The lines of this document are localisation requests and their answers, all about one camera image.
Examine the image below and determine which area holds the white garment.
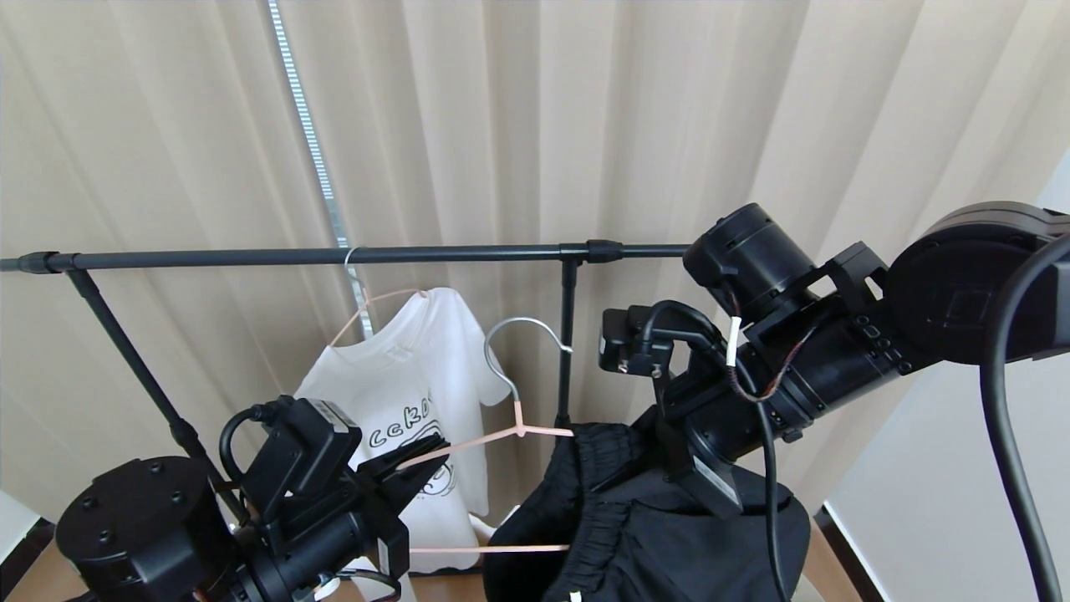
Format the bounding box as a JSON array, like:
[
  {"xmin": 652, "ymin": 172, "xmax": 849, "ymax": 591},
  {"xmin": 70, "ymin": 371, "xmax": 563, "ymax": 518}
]
[{"xmin": 293, "ymin": 287, "xmax": 513, "ymax": 575}]

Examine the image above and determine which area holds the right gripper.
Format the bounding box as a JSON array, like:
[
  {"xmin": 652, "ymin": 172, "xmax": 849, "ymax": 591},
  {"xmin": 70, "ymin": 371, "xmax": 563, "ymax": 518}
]
[{"xmin": 655, "ymin": 308, "xmax": 914, "ymax": 521}]

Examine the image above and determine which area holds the black cable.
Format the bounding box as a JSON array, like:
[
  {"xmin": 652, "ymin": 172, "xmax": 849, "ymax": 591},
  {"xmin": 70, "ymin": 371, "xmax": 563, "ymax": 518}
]
[
  {"xmin": 981, "ymin": 232, "xmax": 1070, "ymax": 602},
  {"xmin": 218, "ymin": 403, "xmax": 278, "ymax": 496},
  {"xmin": 639, "ymin": 299, "xmax": 792, "ymax": 602}
]

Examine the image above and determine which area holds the black clothes rack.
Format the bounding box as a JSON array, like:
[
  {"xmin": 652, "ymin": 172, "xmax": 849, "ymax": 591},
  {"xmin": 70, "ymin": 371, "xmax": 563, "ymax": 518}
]
[{"xmin": 0, "ymin": 240, "xmax": 696, "ymax": 523}]

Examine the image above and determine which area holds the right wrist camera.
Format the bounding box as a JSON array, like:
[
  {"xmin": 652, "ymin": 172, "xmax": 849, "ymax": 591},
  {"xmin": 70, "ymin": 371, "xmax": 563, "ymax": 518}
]
[{"xmin": 598, "ymin": 304, "xmax": 696, "ymax": 379}]

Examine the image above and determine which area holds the black garment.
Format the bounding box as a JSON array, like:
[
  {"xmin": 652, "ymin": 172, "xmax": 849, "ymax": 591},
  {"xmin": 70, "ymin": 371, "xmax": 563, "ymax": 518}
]
[{"xmin": 482, "ymin": 421, "xmax": 813, "ymax": 602}]

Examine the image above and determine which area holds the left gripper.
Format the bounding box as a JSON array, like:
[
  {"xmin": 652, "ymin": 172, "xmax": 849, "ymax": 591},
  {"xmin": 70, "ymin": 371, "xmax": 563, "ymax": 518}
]
[{"xmin": 234, "ymin": 433, "xmax": 453, "ymax": 602}]

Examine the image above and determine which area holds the pink clothes hanger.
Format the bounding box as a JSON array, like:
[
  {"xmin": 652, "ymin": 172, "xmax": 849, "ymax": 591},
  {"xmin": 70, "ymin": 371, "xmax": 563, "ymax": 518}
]
[
  {"xmin": 328, "ymin": 246, "xmax": 429, "ymax": 349},
  {"xmin": 391, "ymin": 315, "xmax": 579, "ymax": 556}
]

